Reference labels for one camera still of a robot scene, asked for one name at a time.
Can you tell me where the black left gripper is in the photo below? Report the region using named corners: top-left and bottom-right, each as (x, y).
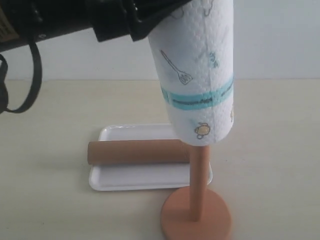
top-left (32, 0), bottom-right (188, 42)

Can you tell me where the printed paper towel roll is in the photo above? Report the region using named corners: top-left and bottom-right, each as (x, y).
top-left (148, 0), bottom-right (234, 146)

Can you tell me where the brown cardboard tube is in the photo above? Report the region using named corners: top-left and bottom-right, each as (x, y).
top-left (87, 139), bottom-right (190, 165)

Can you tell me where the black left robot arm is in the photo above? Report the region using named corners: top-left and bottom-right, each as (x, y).
top-left (0, 0), bottom-right (189, 52)

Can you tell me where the terracotta paper towel holder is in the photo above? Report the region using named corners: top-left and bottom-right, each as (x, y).
top-left (160, 146), bottom-right (232, 240)

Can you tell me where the white plastic tray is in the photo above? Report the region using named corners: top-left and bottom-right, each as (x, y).
top-left (89, 122), bottom-right (214, 192)

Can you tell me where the black cable loop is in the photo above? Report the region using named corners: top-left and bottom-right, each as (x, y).
top-left (0, 41), bottom-right (43, 115)

